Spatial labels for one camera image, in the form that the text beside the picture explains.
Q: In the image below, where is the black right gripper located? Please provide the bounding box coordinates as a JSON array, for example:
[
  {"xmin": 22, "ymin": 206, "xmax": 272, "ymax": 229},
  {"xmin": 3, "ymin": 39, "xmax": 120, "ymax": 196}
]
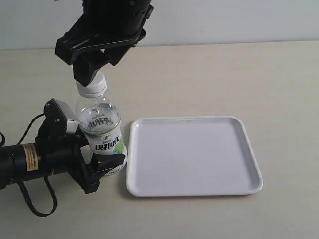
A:
[{"xmin": 55, "ymin": 4, "xmax": 154, "ymax": 87}]

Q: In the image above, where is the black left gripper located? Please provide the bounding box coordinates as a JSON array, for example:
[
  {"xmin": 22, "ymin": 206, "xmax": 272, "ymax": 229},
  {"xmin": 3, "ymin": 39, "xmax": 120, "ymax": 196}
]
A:
[{"xmin": 35, "ymin": 128, "xmax": 125, "ymax": 194}]

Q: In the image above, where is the white bottle cap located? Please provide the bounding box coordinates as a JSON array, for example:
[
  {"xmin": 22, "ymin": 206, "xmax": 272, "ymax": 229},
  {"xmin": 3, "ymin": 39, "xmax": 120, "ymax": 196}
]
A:
[{"xmin": 76, "ymin": 71, "xmax": 107, "ymax": 95}]

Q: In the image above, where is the clear plastic water bottle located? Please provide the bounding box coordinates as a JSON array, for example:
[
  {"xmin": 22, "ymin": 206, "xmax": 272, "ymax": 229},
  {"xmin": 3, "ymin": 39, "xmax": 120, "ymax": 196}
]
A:
[{"xmin": 75, "ymin": 90, "xmax": 127, "ymax": 176}]

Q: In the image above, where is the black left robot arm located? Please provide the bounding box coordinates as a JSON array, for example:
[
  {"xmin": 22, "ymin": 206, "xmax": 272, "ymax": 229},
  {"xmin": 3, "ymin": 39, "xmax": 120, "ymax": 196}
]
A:
[{"xmin": 0, "ymin": 131, "xmax": 125, "ymax": 194}]

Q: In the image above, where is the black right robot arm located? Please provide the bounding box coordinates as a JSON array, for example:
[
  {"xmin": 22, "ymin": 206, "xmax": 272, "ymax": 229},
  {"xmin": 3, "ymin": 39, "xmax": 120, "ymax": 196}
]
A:
[{"xmin": 55, "ymin": 0, "xmax": 154, "ymax": 87}]

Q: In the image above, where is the white rectangular plastic tray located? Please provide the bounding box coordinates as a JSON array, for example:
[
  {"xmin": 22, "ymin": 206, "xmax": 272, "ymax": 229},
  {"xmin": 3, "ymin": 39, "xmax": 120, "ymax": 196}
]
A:
[{"xmin": 126, "ymin": 116, "xmax": 263, "ymax": 197}]

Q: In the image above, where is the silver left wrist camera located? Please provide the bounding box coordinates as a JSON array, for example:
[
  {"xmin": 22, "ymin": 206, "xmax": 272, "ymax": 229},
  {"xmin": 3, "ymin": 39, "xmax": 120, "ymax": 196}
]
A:
[{"xmin": 44, "ymin": 98, "xmax": 79, "ymax": 137}]

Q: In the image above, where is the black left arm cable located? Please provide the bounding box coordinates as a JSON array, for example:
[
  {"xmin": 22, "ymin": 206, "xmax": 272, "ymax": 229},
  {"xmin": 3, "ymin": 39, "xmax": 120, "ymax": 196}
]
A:
[{"xmin": 0, "ymin": 113, "xmax": 57, "ymax": 218}]

